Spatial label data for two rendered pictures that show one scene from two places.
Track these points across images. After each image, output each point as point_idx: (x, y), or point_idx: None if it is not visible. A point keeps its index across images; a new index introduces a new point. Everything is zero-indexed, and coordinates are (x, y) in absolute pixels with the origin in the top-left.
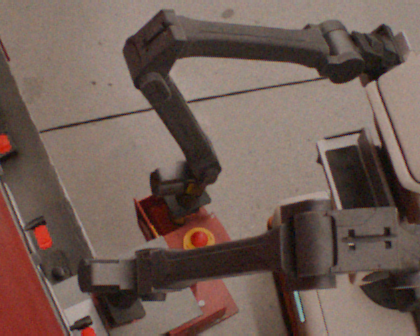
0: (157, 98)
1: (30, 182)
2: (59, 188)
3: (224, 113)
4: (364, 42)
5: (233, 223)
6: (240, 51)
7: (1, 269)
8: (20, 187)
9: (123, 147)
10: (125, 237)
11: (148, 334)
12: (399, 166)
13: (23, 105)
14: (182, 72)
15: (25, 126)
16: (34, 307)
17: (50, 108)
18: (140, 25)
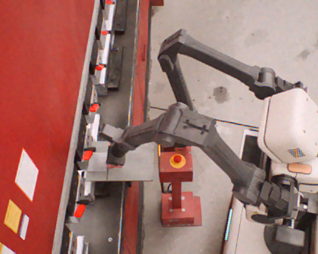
0: (166, 69)
1: (116, 103)
2: (127, 110)
3: (240, 133)
4: (281, 83)
5: (219, 184)
6: (210, 61)
7: (17, 45)
8: (111, 103)
9: None
10: None
11: (124, 178)
12: (260, 136)
13: (131, 72)
14: (229, 107)
15: (127, 81)
16: (42, 90)
17: (162, 99)
18: (221, 79)
